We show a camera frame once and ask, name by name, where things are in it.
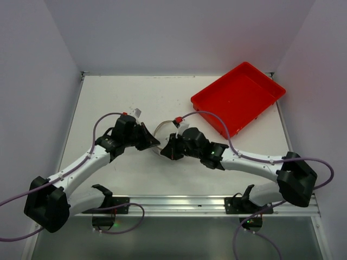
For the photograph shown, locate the white mesh laundry bag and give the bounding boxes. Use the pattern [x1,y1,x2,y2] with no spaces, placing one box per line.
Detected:
[152,120,177,155]

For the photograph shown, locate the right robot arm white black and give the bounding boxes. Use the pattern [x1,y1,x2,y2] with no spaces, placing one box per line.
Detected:
[160,127,317,207]

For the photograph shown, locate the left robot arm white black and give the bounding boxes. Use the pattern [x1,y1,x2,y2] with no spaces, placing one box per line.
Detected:
[24,114,160,233]

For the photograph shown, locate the red plastic tray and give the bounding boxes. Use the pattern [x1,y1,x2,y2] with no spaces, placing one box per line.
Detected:
[190,62,286,138]

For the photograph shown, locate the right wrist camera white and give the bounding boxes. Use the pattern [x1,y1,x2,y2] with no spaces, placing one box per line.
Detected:
[172,116,189,136]

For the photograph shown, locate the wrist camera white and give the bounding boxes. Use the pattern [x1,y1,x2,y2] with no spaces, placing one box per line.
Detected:
[172,116,189,136]
[131,108,142,118]

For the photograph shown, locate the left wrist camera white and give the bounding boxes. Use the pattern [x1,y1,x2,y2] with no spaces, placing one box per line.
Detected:
[131,108,142,118]

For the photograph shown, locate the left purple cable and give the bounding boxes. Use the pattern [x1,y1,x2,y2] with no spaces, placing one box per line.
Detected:
[0,111,127,242]

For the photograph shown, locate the aluminium mounting rail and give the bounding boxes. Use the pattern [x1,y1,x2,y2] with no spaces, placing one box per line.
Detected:
[67,191,319,217]

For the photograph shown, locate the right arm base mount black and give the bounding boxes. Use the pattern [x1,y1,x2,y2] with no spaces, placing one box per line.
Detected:
[224,185,274,232]

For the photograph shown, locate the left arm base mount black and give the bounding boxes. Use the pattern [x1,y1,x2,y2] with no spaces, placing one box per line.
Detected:
[91,197,130,231]

